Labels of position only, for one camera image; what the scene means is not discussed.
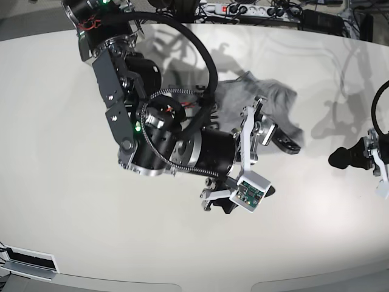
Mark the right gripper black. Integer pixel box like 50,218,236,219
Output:
142,121,302,215

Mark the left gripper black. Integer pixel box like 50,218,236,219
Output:
328,128,385,176

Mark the grey t-shirt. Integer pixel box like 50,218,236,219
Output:
215,71,305,147

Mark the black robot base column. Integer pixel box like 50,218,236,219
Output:
174,0,199,16

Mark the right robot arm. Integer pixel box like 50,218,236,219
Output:
62,1,300,214

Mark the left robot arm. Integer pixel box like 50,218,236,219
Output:
328,82,388,176

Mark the black power adapter box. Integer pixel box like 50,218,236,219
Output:
298,10,344,35

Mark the white power strip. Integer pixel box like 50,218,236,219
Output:
196,1,301,23

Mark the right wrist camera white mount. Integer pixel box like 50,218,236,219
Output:
199,96,272,214

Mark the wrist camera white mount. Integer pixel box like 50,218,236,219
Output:
371,148,388,200
199,96,272,214

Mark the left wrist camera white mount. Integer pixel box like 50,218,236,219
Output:
371,148,388,200

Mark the black corrugated cable hose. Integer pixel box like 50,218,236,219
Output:
121,12,219,134

